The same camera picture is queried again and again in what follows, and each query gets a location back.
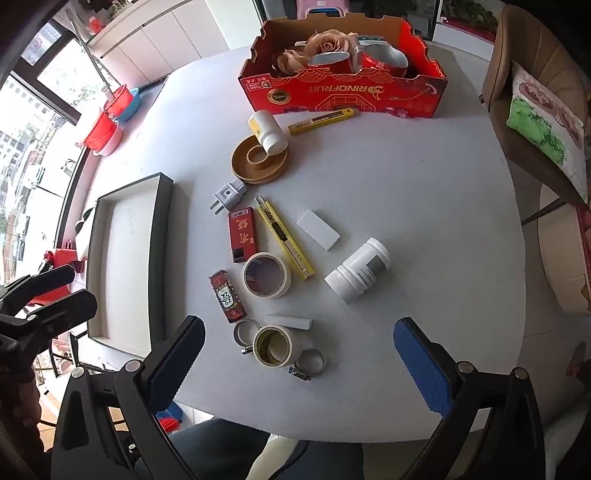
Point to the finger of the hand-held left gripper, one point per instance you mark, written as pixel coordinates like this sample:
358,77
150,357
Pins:
46,279
64,311

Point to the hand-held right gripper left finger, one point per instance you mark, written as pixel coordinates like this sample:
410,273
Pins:
178,364

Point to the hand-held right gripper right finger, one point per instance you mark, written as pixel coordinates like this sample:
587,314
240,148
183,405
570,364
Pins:
422,369

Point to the white tray with black rim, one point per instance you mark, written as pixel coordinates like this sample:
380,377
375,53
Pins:
129,267

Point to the small red patterned box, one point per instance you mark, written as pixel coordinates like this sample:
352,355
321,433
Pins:
226,295

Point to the large white plastic bottle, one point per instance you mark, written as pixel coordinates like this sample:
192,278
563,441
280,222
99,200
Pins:
358,272

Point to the white bar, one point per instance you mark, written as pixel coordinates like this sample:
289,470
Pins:
288,321

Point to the masking tape roll yellow core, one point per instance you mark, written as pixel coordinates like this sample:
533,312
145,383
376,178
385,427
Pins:
300,344

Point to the masking tape roll striped label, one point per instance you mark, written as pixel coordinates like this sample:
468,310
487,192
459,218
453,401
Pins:
282,281

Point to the red rectangular card box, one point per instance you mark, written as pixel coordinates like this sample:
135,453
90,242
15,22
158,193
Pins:
242,233

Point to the white rectangular block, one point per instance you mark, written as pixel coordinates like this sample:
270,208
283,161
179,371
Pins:
318,229

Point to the grey plug adapter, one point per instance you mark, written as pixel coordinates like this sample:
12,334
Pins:
227,196

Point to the brown tape spool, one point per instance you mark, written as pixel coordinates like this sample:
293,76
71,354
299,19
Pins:
251,173

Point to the white bottle with yellow label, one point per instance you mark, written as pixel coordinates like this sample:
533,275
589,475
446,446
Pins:
267,131

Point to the person's left hand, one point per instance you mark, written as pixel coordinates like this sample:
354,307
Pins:
23,410

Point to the red plastic stool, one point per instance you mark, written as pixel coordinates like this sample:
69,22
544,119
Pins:
57,256

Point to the small white stool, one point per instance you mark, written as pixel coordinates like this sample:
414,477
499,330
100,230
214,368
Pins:
84,240

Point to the red basin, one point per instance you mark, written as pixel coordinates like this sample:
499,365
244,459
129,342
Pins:
99,129

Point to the long yellow utility knife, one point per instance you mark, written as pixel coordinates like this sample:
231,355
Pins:
286,240

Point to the beige bench seat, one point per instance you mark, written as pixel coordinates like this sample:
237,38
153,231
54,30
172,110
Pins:
565,263

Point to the blue basin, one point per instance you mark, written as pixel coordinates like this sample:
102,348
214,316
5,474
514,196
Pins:
131,105

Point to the red bucket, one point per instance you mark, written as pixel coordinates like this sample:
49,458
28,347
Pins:
117,98

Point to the red printed packaging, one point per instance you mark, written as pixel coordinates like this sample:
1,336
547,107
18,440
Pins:
584,233

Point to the clear plastic piece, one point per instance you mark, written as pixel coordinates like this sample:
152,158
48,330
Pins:
399,112

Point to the white cabinet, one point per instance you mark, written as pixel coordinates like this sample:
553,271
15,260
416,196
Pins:
157,39

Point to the small yellow utility knife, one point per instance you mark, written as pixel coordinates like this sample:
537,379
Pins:
323,121

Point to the brown upholstered chair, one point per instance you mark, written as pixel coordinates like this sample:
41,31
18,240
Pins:
501,106

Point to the green and white printed cushion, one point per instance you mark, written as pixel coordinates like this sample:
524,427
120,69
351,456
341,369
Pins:
549,124

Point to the red cardboard box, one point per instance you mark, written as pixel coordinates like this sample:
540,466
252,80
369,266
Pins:
341,94

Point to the red patterned tin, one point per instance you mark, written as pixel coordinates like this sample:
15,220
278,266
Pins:
328,63
385,57

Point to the pink artificial rose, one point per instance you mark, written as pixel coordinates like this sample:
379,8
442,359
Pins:
328,41
288,61

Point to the green plants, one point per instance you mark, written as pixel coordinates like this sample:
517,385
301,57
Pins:
475,11

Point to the pink plastic stool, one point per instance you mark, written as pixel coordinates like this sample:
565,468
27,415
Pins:
323,7

